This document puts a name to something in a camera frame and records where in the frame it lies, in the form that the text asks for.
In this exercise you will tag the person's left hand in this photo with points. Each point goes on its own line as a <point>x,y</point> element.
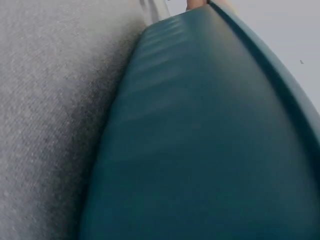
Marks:
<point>196,3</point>

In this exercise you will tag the white object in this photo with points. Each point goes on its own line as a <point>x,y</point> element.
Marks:
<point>162,8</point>

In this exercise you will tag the teal plastic container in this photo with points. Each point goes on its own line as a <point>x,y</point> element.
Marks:
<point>190,130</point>

